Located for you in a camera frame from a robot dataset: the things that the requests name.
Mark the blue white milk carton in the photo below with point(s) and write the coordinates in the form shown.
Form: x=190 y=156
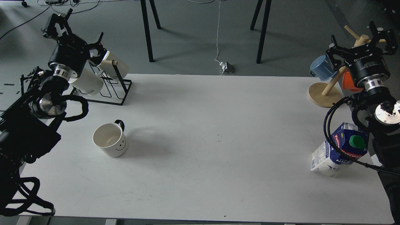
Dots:
x=351 y=140

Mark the orange mug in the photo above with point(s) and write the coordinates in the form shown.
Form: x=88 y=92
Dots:
x=347 y=83

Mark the blue mug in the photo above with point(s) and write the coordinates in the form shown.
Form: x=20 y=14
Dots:
x=321 y=68

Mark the wooden mug tree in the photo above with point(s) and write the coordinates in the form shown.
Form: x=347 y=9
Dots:
x=324 y=93

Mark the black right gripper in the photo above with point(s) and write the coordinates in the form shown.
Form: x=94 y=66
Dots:
x=367 y=66

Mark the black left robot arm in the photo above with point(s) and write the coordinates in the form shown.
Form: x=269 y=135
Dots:
x=29 y=126

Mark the black wire mug rack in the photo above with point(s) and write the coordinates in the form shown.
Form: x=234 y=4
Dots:
x=113 y=92

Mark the white power plug adapter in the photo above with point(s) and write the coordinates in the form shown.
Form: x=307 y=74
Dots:
x=226 y=68

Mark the white mug rack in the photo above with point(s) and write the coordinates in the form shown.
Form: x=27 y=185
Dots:
x=87 y=83
x=109 y=69

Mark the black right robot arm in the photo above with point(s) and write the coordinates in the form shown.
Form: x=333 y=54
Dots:
x=375 y=110

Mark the white mug front rack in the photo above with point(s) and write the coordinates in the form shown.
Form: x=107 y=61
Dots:
x=87 y=83

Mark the white smiley face mug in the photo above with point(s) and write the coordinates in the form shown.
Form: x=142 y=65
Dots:
x=110 y=138

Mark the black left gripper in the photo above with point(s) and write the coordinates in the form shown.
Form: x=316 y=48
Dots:
x=67 y=54

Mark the black table legs right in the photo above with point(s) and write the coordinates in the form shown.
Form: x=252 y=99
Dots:
x=265 y=21

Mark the white mug rear rack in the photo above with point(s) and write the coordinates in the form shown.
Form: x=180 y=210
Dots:
x=109 y=69

